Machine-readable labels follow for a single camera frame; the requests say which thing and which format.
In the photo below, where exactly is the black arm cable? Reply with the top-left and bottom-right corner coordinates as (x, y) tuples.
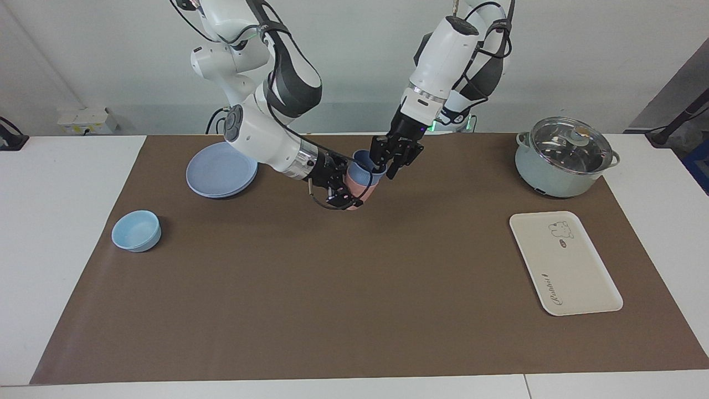
(451, 0), (516, 111)
(306, 180), (361, 211)

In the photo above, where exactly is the brown table mat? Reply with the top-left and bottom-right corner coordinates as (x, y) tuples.
(29, 133), (709, 386)

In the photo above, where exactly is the light blue bowl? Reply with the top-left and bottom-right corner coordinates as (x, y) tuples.
(111, 210), (162, 253)

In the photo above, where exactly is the pale green cooking pot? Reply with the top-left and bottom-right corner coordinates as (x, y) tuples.
(515, 132), (621, 198)

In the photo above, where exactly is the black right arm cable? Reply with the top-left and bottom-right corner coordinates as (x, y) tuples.
(306, 180), (361, 211)

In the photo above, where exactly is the black clamp mount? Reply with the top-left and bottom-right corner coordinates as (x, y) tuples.
(0, 116), (29, 151)

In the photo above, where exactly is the black base cable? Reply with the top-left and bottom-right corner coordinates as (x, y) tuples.
(206, 108), (229, 135)

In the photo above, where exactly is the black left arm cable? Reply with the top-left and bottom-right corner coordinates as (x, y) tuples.
(451, 0), (516, 111)

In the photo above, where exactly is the cream tray with bear print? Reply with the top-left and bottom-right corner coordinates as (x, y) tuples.
(509, 211), (624, 316)

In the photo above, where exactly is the black stand leg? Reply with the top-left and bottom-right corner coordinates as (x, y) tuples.
(645, 91), (709, 148)

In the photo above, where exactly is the pink plastic cup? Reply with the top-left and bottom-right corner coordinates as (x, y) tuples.
(345, 166), (381, 210)

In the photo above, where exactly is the glass pot lid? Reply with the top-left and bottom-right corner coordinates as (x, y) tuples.
(529, 117), (614, 176)

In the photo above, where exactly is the white power strip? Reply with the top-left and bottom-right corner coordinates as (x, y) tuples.
(57, 107), (120, 135)

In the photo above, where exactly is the blue crate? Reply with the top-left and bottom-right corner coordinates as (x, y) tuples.
(680, 139), (709, 196)

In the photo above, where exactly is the blue plastic cup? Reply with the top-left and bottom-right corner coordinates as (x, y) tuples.
(353, 150), (387, 186)

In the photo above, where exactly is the blue plastic plate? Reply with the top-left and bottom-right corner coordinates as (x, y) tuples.
(186, 142), (259, 199)

